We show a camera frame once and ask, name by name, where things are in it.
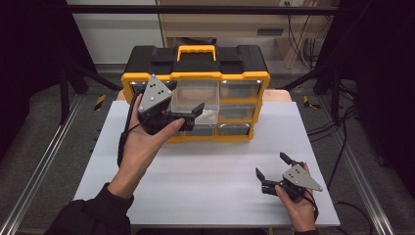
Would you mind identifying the white cabinet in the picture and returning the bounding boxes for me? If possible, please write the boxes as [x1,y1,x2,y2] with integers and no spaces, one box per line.
[66,0,164,65]

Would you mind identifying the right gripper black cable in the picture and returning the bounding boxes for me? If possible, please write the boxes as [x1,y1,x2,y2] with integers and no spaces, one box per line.
[302,189,320,220]

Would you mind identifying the person's right hand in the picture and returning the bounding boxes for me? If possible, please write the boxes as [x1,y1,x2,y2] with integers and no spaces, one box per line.
[274,184,319,233]

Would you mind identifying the light wooden board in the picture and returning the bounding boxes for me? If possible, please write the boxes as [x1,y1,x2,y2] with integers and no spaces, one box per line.
[116,89,292,103]

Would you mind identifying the dark curtain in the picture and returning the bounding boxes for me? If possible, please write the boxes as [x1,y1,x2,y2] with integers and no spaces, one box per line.
[0,0,99,163]
[317,0,415,200]

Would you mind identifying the grid of clear drawers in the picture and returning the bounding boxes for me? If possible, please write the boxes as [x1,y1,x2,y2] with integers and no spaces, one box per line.
[130,78,263,137]

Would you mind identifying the black metal frame bar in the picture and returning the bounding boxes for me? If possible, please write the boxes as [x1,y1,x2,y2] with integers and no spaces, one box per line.
[65,4,341,16]

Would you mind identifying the clear plastic organizer drawer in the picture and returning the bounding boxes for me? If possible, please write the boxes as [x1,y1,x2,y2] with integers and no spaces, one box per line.
[170,78,221,125]

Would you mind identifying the person's left hand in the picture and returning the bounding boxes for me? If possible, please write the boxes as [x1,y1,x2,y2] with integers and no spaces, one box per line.
[119,92,186,173]

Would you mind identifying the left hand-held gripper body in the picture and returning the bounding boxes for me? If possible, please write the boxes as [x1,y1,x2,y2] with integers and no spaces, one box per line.
[137,73,197,135]

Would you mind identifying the black metal stand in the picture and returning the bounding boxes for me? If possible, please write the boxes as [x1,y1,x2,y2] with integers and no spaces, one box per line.
[58,62,122,125]
[279,63,344,123]

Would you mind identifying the aluminium rail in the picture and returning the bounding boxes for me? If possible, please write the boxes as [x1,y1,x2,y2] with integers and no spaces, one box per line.
[337,140,396,235]
[0,93,83,235]

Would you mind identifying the black floor cable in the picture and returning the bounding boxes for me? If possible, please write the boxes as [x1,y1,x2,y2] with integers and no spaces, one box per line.
[326,104,375,235]

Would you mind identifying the yellow and black drawer organizer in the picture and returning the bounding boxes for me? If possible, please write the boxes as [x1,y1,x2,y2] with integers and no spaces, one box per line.
[120,44,272,145]

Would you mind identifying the light wooden desk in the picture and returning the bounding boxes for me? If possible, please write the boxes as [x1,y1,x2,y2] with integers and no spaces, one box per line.
[158,0,329,71]

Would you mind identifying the yellow and black tape strip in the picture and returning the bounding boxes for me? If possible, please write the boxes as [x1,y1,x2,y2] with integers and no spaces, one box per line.
[93,94,108,112]
[302,95,322,111]

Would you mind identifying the hanging black cables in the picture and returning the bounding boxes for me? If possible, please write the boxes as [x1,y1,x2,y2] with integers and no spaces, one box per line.
[286,14,326,71]

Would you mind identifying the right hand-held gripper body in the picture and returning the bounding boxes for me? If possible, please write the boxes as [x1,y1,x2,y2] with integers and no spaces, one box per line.
[260,161,324,202]

